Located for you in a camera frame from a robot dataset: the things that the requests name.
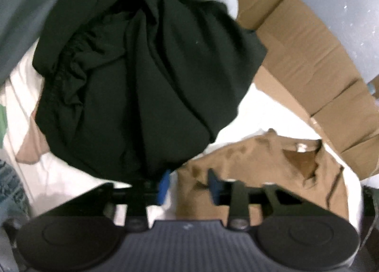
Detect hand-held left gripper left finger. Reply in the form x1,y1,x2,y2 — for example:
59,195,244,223
71,170,171,230

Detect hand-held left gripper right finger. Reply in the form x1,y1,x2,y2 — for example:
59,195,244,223
208,169,320,230

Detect brown printed t-shirt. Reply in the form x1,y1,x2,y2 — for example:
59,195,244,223
176,130,350,223

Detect black garment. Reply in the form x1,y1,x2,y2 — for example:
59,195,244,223
32,0,268,184

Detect light blue jeans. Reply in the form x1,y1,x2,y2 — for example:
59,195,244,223
0,158,32,229

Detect cream bear printed bedsheet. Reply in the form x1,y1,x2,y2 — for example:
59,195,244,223
0,44,363,231

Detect flattened cardboard sheet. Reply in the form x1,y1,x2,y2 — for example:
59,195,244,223
228,0,379,180

